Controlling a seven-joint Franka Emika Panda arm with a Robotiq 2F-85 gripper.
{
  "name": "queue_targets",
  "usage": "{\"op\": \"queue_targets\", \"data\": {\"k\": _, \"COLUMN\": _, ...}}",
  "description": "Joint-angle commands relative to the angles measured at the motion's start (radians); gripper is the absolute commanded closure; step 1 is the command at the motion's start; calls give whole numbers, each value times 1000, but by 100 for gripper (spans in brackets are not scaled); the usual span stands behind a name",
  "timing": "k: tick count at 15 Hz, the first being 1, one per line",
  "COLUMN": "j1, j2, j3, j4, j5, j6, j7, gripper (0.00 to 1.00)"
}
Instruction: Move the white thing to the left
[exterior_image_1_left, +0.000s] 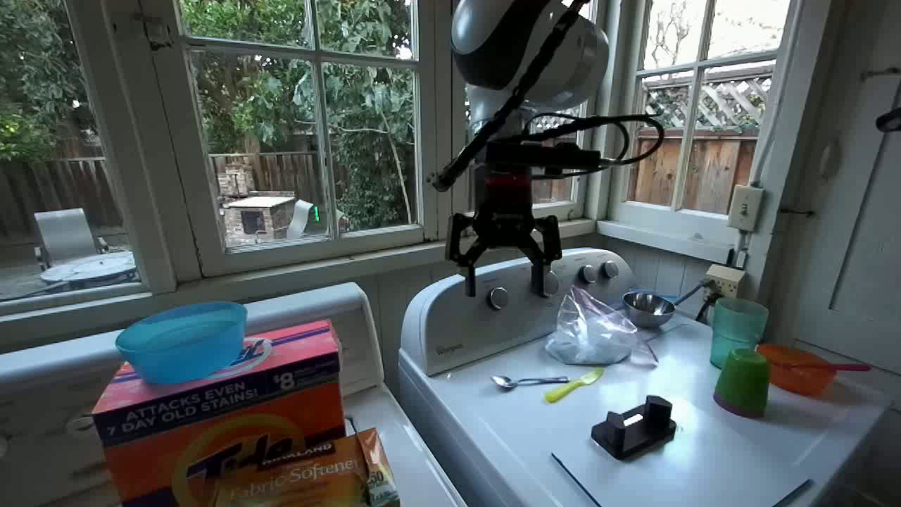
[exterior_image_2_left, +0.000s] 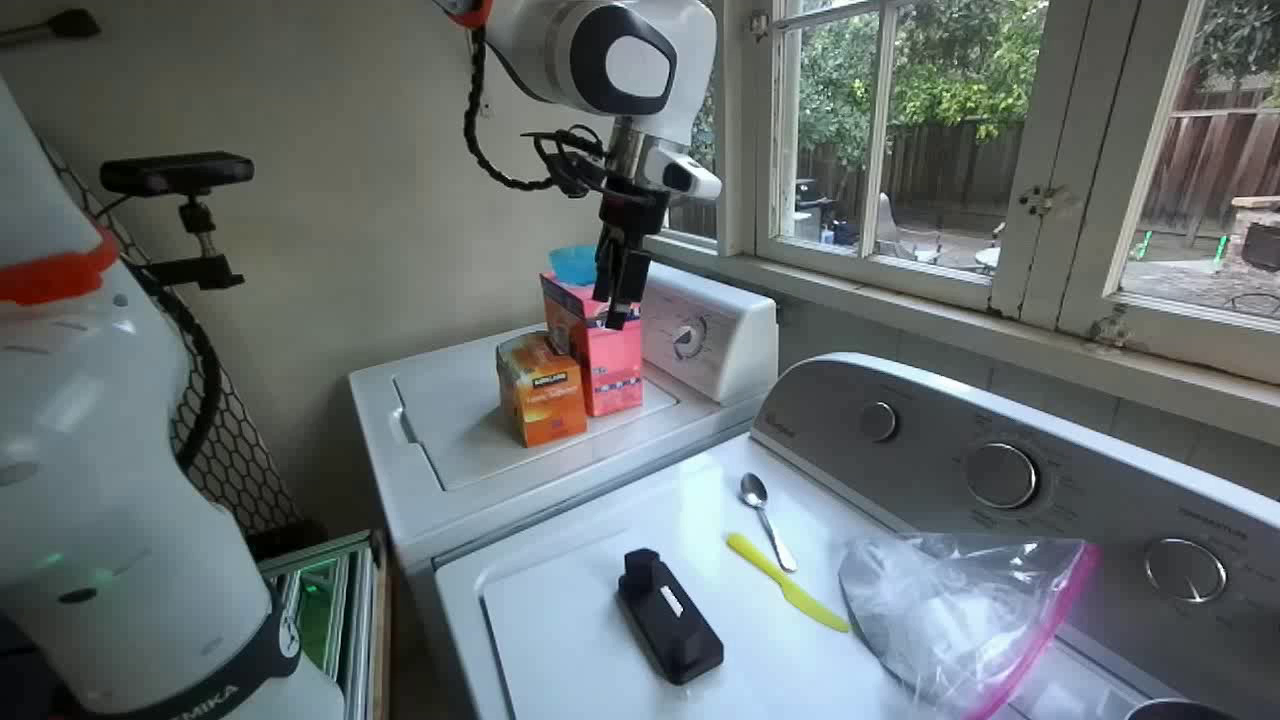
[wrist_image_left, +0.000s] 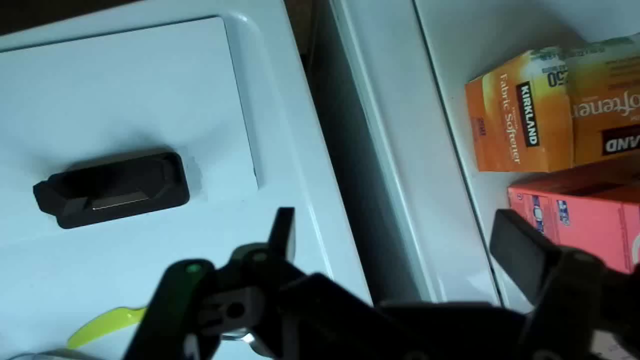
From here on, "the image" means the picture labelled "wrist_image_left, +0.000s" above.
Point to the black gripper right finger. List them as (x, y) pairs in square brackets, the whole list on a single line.
[(526, 256)]

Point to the orange fabric softener box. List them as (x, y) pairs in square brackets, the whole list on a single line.
[(557, 108)]

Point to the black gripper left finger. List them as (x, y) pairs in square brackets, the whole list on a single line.
[(283, 233)]

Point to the white washing machine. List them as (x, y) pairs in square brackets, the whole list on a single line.
[(51, 289)]

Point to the red detergent box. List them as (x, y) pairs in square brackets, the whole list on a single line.
[(595, 209)]

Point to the yellow plastic knife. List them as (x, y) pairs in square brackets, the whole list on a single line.
[(104, 325)]

